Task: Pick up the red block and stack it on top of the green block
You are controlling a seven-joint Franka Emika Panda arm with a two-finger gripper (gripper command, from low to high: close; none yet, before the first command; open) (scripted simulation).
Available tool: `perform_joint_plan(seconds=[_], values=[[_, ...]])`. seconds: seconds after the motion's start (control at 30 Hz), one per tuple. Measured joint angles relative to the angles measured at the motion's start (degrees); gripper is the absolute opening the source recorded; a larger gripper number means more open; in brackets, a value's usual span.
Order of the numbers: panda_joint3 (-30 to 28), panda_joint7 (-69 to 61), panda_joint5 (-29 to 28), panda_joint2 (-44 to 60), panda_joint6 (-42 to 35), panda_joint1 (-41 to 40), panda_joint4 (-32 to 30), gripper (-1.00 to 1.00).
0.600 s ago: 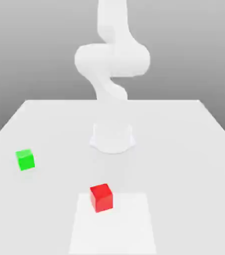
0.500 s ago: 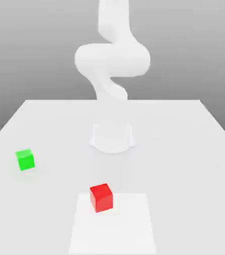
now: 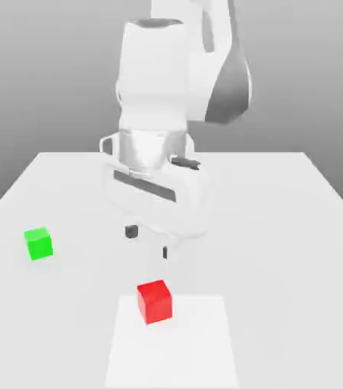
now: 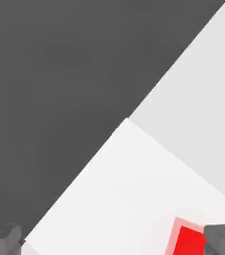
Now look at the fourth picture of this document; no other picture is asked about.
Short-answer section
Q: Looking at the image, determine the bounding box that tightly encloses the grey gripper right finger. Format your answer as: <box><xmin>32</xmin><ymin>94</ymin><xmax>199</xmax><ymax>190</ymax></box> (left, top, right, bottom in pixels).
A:
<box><xmin>203</xmin><ymin>224</ymin><xmax>225</xmax><ymax>255</ymax></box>

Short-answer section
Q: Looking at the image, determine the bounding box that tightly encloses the small red cube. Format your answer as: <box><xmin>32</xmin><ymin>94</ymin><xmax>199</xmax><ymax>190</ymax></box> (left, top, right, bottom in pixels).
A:
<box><xmin>164</xmin><ymin>217</ymin><xmax>207</xmax><ymax>255</ymax></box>

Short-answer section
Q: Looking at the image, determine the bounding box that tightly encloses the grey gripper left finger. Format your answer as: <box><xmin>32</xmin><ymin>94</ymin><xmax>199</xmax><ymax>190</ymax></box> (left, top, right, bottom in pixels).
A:
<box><xmin>0</xmin><ymin>223</ymin><xmax>26</xmax><ymax>255</ymax></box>

